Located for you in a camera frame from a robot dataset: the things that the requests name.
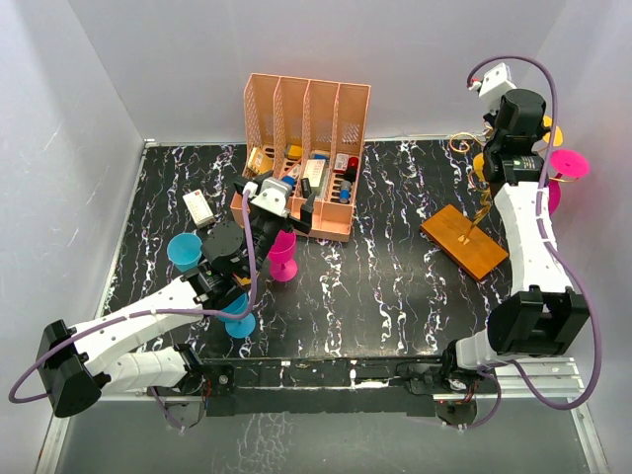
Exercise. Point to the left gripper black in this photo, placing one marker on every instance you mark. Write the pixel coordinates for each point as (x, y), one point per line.
(303, 222)

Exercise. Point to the magenta wine glass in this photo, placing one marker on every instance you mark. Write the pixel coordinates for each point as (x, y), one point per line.
(569, 166)
(283, 268)

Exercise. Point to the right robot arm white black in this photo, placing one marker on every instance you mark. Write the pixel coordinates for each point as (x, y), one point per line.
(546, 308)

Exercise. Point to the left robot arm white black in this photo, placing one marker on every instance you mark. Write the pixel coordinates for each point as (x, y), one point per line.
(78, 364)

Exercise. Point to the wooden rack base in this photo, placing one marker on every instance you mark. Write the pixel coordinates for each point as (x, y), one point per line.
(465, 244)

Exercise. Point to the blue grey stamp left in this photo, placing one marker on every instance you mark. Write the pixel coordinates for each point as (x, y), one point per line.
(290, 181)

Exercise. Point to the blue grey stamp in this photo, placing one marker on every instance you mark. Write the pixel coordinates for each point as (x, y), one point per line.
(290, 181)
(345, 194)

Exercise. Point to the black marker block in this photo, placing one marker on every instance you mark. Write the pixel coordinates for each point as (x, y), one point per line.
(306, 189)

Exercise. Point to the white paper box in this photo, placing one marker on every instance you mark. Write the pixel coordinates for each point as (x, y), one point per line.
(316, 171)

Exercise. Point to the yellow spiral notebook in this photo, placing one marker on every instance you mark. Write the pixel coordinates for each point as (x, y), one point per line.
(260, 161)

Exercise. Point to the yellow grey eraser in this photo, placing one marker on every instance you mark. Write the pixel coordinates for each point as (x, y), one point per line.
(293, 152)

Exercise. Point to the blue grey stamp right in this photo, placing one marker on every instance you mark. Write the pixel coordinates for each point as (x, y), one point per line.
(345, 194)

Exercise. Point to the red white small box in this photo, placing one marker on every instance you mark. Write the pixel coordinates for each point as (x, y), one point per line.
(341, 162)

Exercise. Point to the peach plastic file organizer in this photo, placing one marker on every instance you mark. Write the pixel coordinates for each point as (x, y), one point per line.
(324, 118)

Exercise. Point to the red black stamp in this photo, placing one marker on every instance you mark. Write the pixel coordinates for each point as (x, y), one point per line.
(351, 171)

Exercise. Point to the white red card box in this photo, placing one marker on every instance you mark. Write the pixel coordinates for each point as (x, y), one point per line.
(199, 209)

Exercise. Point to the black front base bar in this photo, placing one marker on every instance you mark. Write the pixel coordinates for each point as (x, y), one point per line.
(325, 385)

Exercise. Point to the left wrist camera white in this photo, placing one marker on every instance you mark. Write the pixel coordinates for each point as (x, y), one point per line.
(271, 195)

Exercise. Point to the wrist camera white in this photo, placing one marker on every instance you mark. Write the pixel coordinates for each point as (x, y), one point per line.
(271, 195)
(495, 83)

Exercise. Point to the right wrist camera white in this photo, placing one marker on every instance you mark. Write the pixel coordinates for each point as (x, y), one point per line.
(495, 83)

